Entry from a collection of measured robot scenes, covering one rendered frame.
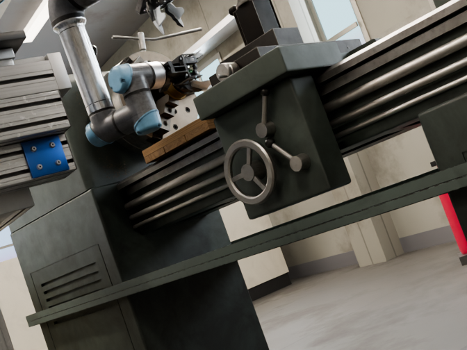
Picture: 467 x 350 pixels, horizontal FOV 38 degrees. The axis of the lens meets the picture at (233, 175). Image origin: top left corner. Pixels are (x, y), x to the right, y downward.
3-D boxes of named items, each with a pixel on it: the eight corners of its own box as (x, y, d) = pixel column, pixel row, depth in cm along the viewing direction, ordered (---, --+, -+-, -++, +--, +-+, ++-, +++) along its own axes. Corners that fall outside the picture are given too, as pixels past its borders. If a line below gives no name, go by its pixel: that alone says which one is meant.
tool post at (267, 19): (245, 48, 176) (232, 12, 177) (264, 46, 181) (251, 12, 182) (265, 35, 171) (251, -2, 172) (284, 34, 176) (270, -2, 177)
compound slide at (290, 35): (225, 80, 181) (219, 62, 181) (251, 77, 188) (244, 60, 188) (279, 46, 166) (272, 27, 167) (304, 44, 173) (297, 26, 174)
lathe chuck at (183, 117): (110, 149, 212) (95, 55, 219) (190, 153, 233) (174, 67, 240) (126, 139, 205) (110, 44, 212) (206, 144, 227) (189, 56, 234)
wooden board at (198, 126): (146, 164, 202) (141, 151, 202) (229, 144, 227) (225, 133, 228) (209, 128, 181) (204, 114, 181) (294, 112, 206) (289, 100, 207)
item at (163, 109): (160, 110, 222) (158, 143, 217) (147, 105, 219) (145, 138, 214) (180, 97, 214) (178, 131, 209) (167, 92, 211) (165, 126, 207)
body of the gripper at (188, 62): (204, 76, 197) (173, 80, 189) (187, 87, 203) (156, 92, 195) (196, 51, 198) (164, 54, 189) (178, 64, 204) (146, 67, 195)
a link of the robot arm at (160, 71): (143, 94, 192) (134, 67, 193) (156, 92, 195) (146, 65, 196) (158, 83, 187) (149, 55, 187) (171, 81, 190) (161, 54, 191)
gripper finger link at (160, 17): (165, 26, 231) (160, 2, 233) (154, 35, 236) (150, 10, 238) (171, 28, 233) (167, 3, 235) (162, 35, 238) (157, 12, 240)
